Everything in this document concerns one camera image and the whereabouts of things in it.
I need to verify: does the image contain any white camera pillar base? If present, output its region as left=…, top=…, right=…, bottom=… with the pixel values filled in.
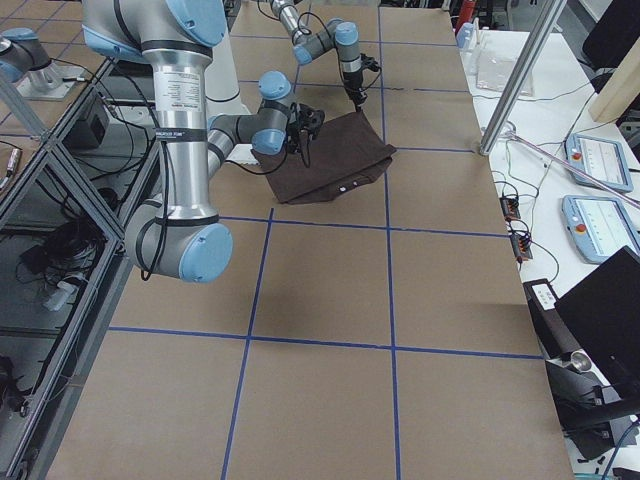
left=199, top=0, right=261, bottom=165

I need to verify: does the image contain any near blue teach pendant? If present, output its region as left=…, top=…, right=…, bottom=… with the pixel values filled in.
left=561, top=195, right=639, bottom=264

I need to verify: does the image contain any black box with label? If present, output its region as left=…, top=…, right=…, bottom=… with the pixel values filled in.
left=523, top=279, right=581, bottom=361

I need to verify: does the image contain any blue teach pendant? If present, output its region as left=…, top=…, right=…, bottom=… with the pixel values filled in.
left=561, top=195, right=639, bottom=264
left=565, top=134, right=634, bottom=193

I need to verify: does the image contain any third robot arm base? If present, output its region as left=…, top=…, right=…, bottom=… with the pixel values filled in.
left=1, top=27, right=86, bottom=101

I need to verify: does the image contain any reacher grabber stick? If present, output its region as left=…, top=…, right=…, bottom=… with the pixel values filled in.
left=499, top=122, right=640, bottom=206

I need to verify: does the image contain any red cylinder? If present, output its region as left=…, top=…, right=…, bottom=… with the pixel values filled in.
left=458, top=0, right=476, bottom=25

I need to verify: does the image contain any far blue teach pendant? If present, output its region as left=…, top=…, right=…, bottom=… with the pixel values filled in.
left=565, top=134, right=634, bottom=193

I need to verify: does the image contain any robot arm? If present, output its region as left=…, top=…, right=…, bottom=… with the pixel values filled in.
left=257, top=1, right=381, bottom=112
left=83, top=1, right=325, bottom=283

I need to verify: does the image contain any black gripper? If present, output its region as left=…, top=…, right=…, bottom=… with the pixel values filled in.
left=340, top=53, right=380, bottom=112
left=286, top=102, right=324, bottom=168

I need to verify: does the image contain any dark brown t-shirt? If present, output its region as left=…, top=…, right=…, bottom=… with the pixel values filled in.
left=252, top=111, right=396, bottom=204

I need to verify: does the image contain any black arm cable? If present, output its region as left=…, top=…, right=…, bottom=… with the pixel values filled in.
left=294, top=9, right=381, bottom=96
left=139, top=119, right=306, bottom=282

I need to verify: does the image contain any aluminium frame post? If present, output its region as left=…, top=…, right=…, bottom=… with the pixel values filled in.
left=479, top=0, right=567, bottom=156

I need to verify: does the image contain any small orange circuit board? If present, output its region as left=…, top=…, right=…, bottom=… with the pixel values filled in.
left=499, top=196, right=522, bottom=222

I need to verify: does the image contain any black monitor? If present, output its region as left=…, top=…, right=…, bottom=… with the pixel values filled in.
left=555, top=247, right=639, bottom=398

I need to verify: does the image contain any metal cup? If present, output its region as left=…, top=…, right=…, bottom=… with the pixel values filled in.
left=562, top=350, right=593, bottom=374

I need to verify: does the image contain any clear plastic bag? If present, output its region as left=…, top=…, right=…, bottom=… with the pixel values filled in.
left=466, top=42, right=520, bottom=92

